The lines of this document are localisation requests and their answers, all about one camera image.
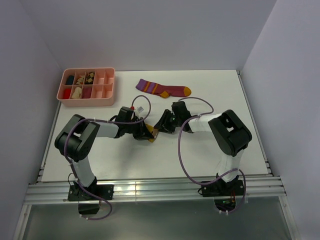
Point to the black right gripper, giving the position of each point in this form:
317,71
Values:
163,123

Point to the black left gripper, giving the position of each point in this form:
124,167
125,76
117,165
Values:
143,133

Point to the yellow patterned sock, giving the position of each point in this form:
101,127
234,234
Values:
154,132

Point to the brown yellow argyle sock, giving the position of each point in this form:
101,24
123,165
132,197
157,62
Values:
89,80

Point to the maroon sock purple toe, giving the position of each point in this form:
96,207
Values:
86,92

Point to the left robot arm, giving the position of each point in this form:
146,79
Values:
77,137

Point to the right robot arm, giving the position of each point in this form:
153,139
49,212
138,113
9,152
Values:
230,133

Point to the maroon purple striped sock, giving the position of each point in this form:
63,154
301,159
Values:
163,91

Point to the pink compartment organizer box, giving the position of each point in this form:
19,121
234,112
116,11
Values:
103,88

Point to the cream white rolled sock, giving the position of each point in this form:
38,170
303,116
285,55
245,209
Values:
77,93

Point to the cream orange argyle rolled sock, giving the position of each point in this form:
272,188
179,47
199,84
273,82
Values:
80,80

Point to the red rolled sock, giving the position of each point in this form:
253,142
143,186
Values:
66,93

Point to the dark teal rolled sock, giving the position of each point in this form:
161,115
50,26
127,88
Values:
70,80

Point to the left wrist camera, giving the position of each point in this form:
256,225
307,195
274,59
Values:
137,111

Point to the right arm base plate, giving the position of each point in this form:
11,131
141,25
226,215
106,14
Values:
223,189

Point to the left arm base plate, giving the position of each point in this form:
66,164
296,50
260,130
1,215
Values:
98,192

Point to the aluminium front rail frame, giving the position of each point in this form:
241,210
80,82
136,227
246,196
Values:
152,190

